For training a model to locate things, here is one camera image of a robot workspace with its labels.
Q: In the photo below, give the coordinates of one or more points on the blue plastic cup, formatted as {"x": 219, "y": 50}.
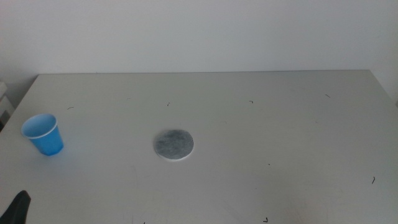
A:
{"x": 46, "y": 143}

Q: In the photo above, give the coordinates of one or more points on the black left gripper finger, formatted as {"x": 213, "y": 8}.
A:
{"x": 17, "y": 210}

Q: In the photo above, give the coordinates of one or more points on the grey round cup mat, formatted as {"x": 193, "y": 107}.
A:
{"x": 173, "y": 145}

